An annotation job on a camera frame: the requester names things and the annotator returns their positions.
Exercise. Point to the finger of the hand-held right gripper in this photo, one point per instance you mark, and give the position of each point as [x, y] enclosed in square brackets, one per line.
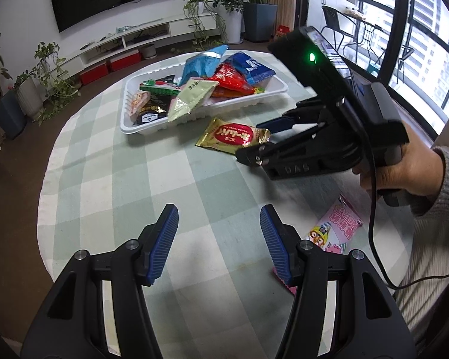
[262, 153]
[275, 122]

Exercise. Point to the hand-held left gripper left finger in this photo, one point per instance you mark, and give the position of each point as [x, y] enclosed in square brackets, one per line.
[164, 243]

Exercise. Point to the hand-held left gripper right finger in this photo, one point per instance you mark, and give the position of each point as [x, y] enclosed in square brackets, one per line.
[275, 243]

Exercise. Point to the orange cartoon snack packet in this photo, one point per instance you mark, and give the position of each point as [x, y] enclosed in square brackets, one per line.
[260, 90]

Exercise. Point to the gold and red snack packet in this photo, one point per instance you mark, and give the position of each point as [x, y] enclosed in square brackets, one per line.
[228, 136]

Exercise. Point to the white plastic tray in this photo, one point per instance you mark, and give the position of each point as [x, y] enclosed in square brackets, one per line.
[224, 103]

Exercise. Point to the black snack packet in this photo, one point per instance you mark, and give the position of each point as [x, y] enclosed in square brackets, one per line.
[151, 114]

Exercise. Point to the person's right forearm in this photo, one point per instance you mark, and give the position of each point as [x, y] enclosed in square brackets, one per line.
[434, 250]

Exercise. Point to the person's right hand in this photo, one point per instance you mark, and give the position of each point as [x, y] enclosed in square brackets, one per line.
[408, 174]

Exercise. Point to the dark blue snack packet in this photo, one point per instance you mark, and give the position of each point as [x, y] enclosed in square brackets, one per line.
[252, 68]

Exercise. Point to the pink cartoon snack packet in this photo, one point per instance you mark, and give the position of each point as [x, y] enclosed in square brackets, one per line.
[336, 228]

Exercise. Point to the green checked tablecloth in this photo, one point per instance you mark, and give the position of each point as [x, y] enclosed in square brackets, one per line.
[116, 179]

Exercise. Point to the pale green snack packet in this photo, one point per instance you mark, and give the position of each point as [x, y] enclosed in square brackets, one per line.
[191, 95]

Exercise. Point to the balcony table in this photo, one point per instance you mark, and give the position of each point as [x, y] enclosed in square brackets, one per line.
[366, 30]

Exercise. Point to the black metal chair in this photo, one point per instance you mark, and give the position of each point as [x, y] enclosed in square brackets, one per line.
[336, 26]

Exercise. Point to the light blue snack packet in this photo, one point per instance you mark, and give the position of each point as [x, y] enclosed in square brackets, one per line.
[202, 63]

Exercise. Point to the plant in dark square planter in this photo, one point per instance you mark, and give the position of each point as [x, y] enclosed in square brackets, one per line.
[260, 22]

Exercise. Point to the plant in tall white pot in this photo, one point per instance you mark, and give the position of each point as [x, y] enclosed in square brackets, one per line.
[235, 26]

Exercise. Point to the green and red snack packet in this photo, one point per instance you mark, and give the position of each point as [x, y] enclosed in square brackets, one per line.
[159, 88]

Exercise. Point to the pink and white snack packet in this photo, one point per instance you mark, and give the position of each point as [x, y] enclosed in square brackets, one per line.
[138, 103]

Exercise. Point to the white television cabinet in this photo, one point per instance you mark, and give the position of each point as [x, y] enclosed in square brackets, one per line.
[179, 26]

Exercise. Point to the trailing green plant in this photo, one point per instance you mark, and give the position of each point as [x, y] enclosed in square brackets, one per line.
[196, 3]

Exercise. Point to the small round grey pot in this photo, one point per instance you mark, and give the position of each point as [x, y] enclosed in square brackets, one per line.
[148, 51]

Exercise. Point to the red storage box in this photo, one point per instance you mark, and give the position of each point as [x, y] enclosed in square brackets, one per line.
[125, 61]
[93, 74]

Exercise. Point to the plant in wide white pot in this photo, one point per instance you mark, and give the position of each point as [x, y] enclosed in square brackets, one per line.
[28, 97]

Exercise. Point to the plant in dark blue pot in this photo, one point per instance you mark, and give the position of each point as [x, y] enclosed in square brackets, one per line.
[7, 114]

